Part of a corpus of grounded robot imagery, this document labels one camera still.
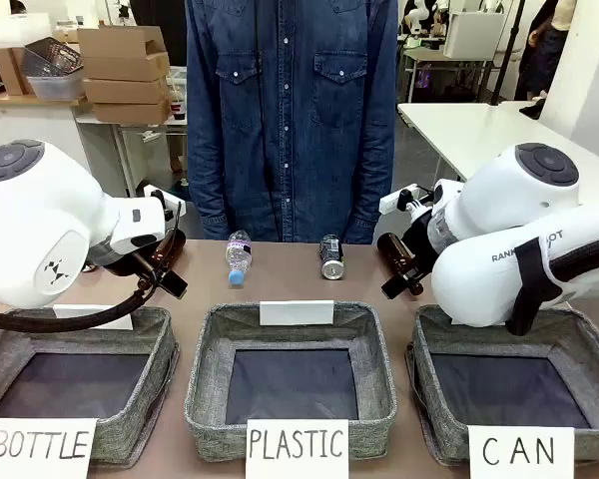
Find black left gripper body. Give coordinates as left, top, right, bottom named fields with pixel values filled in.
left=102, top=242, right=170, bottom=291

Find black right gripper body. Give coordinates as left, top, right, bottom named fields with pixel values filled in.
left=402, top=213, right=439, bottom=281

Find brown glass bottle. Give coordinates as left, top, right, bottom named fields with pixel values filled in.
left=151, top=229, right=188, bottom=265
left=376, top=232, right=416, bottom=281

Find small clear water bottle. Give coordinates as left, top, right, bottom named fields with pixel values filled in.
left=224, top=230, right=254, bottom=289

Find black drink can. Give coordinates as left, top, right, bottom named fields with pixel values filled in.
left=319, top=235, right=346, bottom=280

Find grey fabric basket bottle label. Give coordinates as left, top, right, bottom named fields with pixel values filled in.
left=0, top=304, right=181, bottom=463

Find grey fabric basket plastic label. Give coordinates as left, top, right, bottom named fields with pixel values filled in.
left=184, top=300, right=398, bottom=448

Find white paper sign CAN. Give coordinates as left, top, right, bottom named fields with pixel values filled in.
left=467, top=424, right=577, bottom=479

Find black mesh basket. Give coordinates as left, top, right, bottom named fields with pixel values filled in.
left=21, top=38, right=85, bottom=77

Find blank white card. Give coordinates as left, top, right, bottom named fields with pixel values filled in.
left=259, top=299, right=336, bottom=327
left=52, top=302, right=135, bottom=332

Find white table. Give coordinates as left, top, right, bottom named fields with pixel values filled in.
left=395, top=100, right=599, bottom=204

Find flat cardboard box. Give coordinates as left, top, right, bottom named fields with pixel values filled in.
left=81, top=51, right=172, bottom=83
left=82, top=77, right=171, bottom=106
left=91, top=99, right=173, bottom=125

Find white desk with leg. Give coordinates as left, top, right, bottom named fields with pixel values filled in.
left=0, top=94, right=154, bottom=199

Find person in denim shirt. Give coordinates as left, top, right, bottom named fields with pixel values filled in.
left=184, top=0, right=400, bottom=245

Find clear plastic bin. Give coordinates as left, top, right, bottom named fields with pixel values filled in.
left=27, top=73, right=87, bottom=102

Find background grey table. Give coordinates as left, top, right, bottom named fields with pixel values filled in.
left=397, top=45, right=500, bottom=104

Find white paper sign PLASTIC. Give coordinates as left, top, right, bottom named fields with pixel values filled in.
left=245, top=418, right=350, bottom=479

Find white paper sign BOTTLE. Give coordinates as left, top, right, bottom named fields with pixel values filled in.
left=0, top=417, right=99, bottom=479

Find black tripod pole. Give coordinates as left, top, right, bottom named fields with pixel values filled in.
left=492, top=0, right=529, bottom=104

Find small cardboard box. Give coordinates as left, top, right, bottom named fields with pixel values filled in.
left=0, top=46, right=34, bottom=97

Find background person dark clothes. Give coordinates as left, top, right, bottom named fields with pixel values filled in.
left=512, top=0, right=578, bottom=102

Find white foam box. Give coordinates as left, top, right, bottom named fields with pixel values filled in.
left=0, top=13, right=52, bottom=50

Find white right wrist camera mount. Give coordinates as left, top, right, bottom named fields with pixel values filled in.
left=378, top=184, right=436, bottom=217

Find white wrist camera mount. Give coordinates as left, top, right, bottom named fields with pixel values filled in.
left=143, top=184, right=182, bottom=222
left=378, top=184, right=436, bottom=217

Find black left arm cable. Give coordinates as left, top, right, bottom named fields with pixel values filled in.
left=0, top=200, right=184, bottom=334

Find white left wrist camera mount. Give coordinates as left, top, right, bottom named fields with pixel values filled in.
left=143, top=184, right=182, bottom=222

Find black right arm strap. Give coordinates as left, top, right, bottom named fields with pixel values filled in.
left=505, top=238, right=556, bottom=337

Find black right arm cable sleeve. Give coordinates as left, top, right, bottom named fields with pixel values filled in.
left=547, top=233, right=599, bottom=286

